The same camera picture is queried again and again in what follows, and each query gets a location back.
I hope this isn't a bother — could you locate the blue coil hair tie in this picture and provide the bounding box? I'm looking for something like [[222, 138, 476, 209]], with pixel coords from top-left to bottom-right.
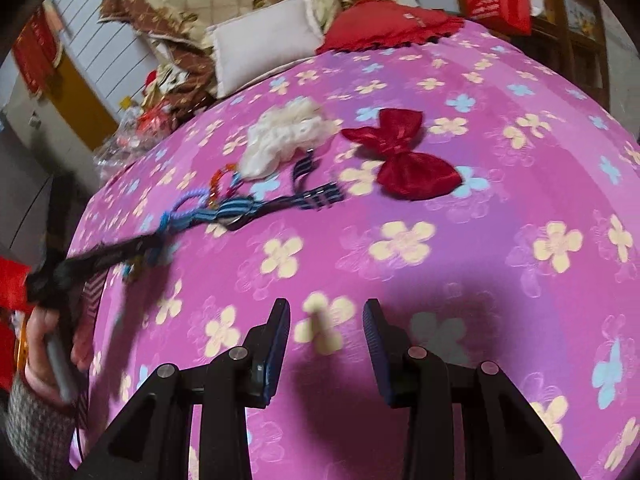
[[159, 191, 212, 237]]

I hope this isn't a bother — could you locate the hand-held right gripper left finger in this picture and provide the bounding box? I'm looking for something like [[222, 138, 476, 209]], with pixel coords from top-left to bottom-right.
[[75, 298, 292, 480]]

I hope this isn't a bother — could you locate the white pillow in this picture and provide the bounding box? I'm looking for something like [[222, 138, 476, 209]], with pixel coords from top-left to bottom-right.
[[206, 0, 325, 97]]

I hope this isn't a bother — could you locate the colourful bead bracelet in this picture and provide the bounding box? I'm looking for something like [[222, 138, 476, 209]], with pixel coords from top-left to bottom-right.
[[206, 161, 242, 212]]

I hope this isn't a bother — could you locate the red frilled cushion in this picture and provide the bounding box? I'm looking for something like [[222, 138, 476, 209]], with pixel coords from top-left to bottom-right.
[[316, 0, 466, 55]]

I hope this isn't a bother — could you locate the white scrunchie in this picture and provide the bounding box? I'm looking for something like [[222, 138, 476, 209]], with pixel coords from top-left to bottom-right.
[[239, 97, 342, 182]]

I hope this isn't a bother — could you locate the pile of plastic bags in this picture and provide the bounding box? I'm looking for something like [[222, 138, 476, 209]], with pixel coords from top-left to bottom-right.
[[94, 70, 192, 172]]

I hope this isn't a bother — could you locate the blue striped hair bow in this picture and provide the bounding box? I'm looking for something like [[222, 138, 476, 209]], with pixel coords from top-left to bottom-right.
[[200, 151, 347, 232]]

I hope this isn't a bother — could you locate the red satin hair bow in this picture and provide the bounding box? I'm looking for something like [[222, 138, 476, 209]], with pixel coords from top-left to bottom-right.
[[341, 108, 463, 201]]

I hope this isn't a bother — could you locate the red fringed hanging decoration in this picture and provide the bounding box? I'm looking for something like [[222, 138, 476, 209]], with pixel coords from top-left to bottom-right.
[[12, 9, 65, 97]]

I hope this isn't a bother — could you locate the person's left forearm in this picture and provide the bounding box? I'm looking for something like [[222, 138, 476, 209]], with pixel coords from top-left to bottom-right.
[[4, 374, 77, 480]]

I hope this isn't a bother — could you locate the person's left hand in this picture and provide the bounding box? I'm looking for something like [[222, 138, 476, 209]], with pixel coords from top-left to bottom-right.
[[21, 306, 95, 402]]

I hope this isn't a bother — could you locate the wooden shelf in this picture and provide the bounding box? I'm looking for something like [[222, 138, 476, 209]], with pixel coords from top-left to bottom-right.
[[525, 0, 612, 107]]

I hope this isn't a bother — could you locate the brown patterned quilt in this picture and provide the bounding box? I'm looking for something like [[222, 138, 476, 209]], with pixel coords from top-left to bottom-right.
[[99, 0, 217, 107]]

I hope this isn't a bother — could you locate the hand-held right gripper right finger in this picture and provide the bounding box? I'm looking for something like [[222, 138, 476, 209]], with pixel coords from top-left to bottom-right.
[[362, 298, 583, 480]]

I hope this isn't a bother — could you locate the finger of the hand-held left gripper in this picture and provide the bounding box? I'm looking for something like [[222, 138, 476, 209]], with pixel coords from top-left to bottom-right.
[[104, 231, 172, 267]]

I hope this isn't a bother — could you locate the yellow wooden door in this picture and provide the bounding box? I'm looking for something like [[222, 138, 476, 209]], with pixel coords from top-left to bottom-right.
[[49, 44, 122, 152]]

